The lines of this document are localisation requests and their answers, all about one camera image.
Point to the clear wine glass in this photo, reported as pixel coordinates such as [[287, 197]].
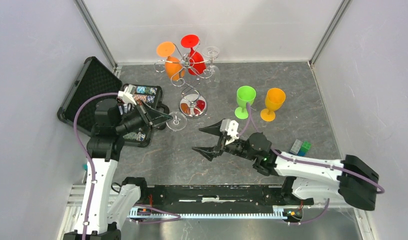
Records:
[[212, 72], [178, 121]]

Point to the yellow plastic wine glass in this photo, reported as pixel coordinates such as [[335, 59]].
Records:
[[275, 98]]

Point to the blue green toy blocks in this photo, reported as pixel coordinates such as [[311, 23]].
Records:
[[300, 148]]

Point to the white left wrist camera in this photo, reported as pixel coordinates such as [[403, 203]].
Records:
[[125, 96]]

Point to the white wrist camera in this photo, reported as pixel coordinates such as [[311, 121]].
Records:
[[230, 127], [125, 96]]

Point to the chrome wine glass rack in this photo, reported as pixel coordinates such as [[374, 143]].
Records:
[[192, 103]]

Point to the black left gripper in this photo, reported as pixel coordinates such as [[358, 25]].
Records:
[[151, 118]]

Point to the green plastic wine glass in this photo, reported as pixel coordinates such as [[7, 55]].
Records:
[[244, 95]]

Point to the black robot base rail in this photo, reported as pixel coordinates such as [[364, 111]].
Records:
[[215, 201]]

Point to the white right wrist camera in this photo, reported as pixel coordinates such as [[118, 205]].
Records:
[[230, 127]]

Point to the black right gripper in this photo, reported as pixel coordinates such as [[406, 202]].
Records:
[[207, 152]]

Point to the red plastic wine glass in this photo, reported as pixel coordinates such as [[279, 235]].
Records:
[[195, 59]]

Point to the orange plastic wine glass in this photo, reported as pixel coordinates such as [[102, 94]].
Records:
[[172, 65]]

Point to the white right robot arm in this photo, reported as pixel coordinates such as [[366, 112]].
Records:
[[350, 179]]

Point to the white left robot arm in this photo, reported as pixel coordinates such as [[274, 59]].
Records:
[[99, 220]]

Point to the black poker chip case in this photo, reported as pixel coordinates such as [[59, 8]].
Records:
[[94, 79]]

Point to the poker chip row upper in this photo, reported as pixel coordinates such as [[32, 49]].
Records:
[[145, 90]]

